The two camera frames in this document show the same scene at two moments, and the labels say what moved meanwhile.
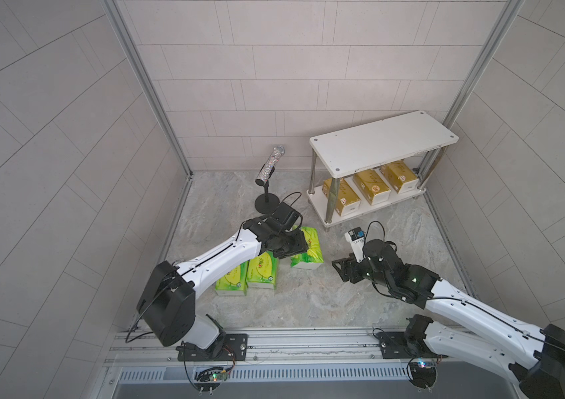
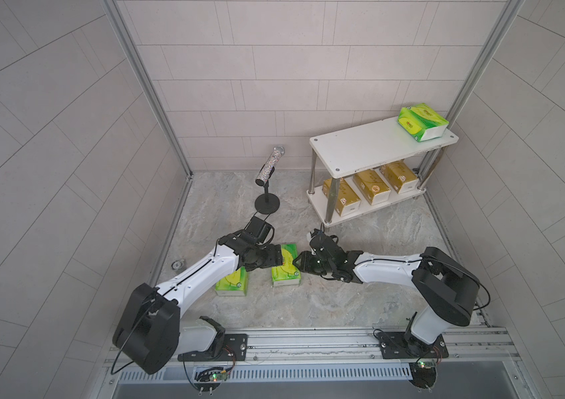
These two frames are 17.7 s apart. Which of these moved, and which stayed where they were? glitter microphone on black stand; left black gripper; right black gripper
Moved: left black gripper; right black gripper
Stayed: glitter microphone on black stand
